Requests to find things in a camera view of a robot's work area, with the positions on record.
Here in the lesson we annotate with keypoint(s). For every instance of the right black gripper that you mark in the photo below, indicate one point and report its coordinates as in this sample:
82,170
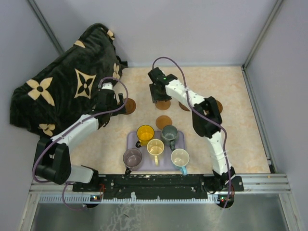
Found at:
154,97

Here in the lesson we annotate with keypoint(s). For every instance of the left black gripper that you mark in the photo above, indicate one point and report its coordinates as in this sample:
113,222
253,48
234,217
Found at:
121,101

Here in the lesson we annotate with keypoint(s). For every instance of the light brown coaster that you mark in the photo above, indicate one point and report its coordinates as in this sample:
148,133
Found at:
163,105
163,121

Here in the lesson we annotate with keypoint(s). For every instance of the dark brown coaster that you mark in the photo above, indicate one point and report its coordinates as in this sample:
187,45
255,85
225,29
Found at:
183,107
219,106
130,106

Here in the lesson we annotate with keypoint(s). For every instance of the yellow glass mug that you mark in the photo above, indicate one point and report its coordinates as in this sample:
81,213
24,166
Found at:
145,133

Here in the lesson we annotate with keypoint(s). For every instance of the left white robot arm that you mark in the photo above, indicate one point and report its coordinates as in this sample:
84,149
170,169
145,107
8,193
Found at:
52,158

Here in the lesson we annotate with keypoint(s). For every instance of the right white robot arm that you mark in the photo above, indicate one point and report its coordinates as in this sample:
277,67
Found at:
206,118

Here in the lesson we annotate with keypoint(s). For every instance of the black floral plush blanket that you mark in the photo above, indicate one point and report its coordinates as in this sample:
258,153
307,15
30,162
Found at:
67,88

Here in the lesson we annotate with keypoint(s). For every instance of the grey ceramic mug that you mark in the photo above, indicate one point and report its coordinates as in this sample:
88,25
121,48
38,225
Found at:
169,136

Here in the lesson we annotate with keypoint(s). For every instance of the cream yellow mug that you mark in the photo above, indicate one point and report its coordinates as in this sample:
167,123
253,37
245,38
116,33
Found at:
155,149

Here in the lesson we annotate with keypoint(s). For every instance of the purple glass mug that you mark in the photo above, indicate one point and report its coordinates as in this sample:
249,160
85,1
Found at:
132,159

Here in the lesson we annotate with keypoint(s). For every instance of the white mug blue handle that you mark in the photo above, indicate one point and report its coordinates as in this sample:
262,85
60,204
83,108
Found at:
180,159

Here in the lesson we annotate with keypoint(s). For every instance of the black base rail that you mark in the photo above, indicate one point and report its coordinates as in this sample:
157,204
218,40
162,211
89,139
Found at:
149,187

